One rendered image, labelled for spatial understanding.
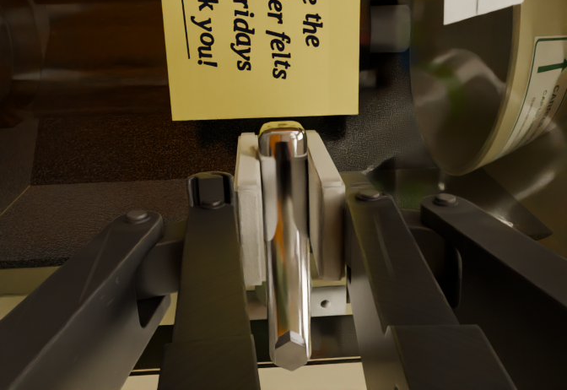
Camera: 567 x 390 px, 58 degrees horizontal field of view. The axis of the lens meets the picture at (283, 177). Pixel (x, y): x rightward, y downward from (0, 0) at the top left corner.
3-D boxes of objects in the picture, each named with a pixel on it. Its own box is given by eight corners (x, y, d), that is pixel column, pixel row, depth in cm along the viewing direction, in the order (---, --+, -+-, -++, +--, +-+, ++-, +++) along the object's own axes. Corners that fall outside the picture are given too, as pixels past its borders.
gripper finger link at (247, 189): (266, 286, 15) (240, 288, 15) (261, 202, 21) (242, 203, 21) (261, 186, 14) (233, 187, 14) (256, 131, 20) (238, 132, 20)
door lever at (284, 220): (245, 105, 21) (308, 101, 21) (256, 309, 24) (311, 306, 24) (240, 131, 16) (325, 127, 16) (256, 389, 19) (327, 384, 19)
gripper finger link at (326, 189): (318, 184, 14) (345, 182, 14) (299, 130, 20) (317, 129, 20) (319, 284, 15) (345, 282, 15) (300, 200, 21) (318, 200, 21)
